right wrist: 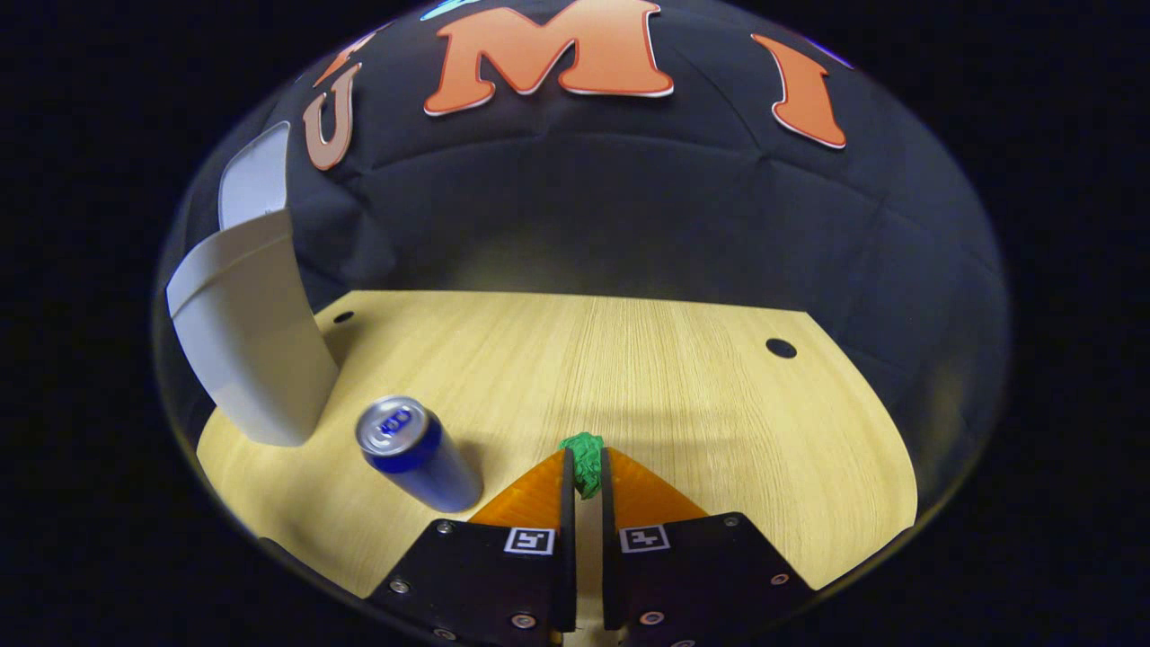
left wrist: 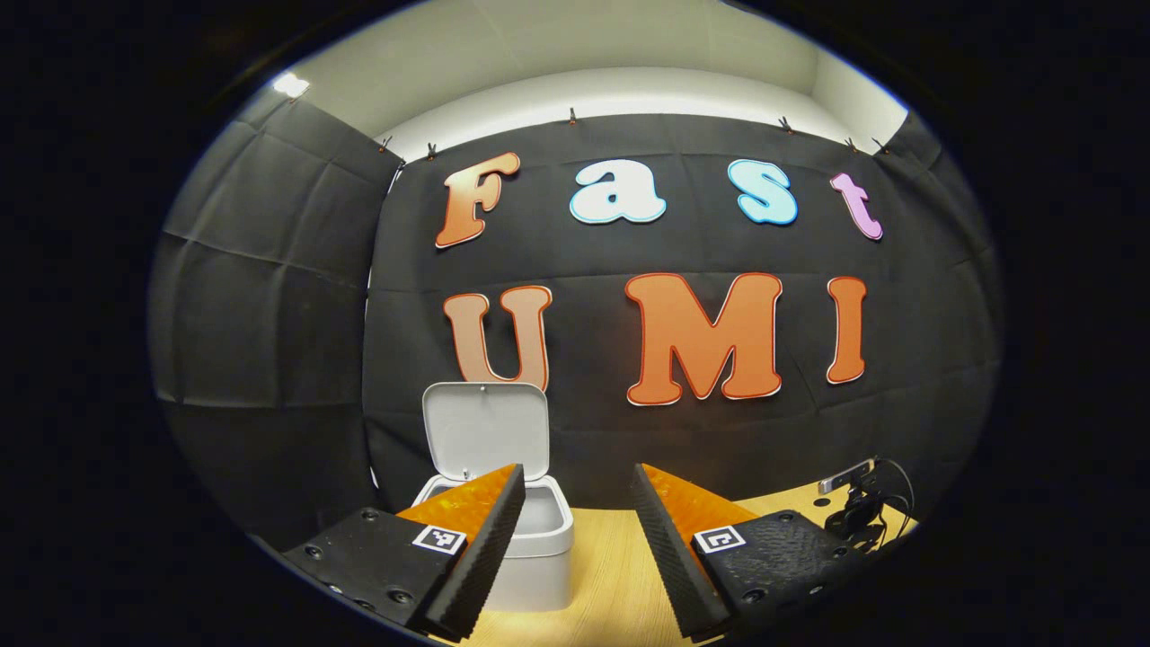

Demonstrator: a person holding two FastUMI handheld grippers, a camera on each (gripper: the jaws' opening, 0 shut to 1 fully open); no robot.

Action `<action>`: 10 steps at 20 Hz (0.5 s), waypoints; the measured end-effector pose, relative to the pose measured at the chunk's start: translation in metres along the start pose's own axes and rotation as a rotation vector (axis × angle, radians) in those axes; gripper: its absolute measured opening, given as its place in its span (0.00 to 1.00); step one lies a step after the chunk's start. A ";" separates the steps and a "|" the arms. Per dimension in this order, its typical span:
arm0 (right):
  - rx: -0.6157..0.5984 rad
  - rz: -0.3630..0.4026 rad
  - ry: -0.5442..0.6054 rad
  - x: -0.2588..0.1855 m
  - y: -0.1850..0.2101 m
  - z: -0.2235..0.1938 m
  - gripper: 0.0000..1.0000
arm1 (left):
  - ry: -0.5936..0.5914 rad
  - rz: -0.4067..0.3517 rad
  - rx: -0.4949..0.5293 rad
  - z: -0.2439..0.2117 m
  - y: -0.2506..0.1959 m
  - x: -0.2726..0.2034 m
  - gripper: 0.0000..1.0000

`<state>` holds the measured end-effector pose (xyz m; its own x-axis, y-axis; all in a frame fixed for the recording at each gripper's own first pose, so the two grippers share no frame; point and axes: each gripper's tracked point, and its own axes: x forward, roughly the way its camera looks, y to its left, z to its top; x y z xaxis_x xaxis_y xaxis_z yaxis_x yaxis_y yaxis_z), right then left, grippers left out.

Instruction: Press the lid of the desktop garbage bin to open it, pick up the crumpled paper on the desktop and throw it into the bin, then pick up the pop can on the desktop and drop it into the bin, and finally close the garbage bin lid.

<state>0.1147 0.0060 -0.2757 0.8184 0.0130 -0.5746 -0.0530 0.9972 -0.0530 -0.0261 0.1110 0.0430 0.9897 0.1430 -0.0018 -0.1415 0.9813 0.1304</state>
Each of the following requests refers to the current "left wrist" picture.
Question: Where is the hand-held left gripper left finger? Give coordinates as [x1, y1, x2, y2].
[281, 464, 527, 643]

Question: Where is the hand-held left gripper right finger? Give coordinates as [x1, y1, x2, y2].
[629, 464, 868, 642]

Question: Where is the white desktop garbage bin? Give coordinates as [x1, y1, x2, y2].
[411, 382, 575, 614]

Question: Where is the wooden desktop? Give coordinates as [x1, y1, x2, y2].
[429, 481, 922, 647]

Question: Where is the webcam on black stand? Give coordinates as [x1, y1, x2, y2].
[816, 458, 890, 551]

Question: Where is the black backdrop cloth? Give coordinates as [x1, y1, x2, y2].
[148, 90, 1003, 549]

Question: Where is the black webcam cable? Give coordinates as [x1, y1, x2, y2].
[874, 456, 918, 542]

